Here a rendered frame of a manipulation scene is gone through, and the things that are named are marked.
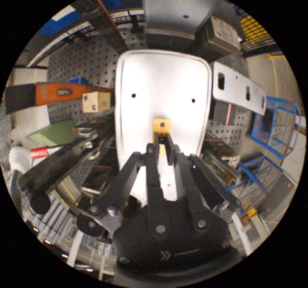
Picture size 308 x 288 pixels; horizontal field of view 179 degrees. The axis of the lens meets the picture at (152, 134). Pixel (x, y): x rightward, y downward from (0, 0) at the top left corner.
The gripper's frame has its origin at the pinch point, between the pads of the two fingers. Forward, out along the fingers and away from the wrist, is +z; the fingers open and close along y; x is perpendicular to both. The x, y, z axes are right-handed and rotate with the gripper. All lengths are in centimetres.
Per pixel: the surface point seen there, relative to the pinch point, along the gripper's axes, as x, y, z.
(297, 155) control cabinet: -70, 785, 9
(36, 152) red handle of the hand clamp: 0.3, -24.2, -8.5
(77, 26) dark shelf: 31.9, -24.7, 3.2
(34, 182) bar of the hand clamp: 0.2, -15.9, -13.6
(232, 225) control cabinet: -794, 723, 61
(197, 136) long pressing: 0.3, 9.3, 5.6
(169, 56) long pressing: 18.1, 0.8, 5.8
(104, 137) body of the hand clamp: -1.3, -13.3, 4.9
